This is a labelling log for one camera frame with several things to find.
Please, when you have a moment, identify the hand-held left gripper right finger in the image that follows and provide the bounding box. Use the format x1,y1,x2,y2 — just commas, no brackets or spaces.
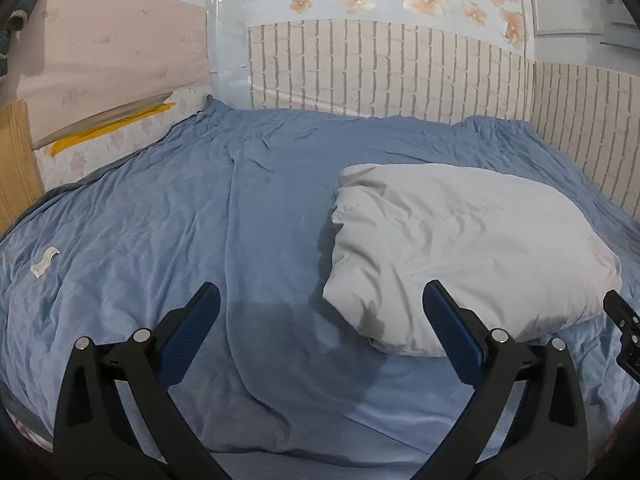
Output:
412,280,590,480

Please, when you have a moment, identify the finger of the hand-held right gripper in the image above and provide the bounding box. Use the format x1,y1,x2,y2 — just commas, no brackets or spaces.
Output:
602,289,640,333

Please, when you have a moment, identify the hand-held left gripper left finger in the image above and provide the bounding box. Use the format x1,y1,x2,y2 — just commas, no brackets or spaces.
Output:
52,281,223,480

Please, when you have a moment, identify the blue bed blanket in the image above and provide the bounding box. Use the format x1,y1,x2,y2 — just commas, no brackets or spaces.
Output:
0,97,640,468

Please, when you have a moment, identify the white paper tag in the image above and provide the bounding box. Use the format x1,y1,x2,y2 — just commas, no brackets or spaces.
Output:
30,246,61,279

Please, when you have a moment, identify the yellow tape strip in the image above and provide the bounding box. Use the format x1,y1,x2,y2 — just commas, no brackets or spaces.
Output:
49,102,177,157

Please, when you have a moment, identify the wooden board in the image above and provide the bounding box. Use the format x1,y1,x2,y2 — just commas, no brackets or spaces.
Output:
0,99,45,237

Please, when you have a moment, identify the clear plastic sheet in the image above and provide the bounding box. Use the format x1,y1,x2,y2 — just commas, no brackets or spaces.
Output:
206,0,251,111

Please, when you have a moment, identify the grey window frame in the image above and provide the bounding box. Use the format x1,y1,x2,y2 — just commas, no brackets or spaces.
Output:
530,0,640,49

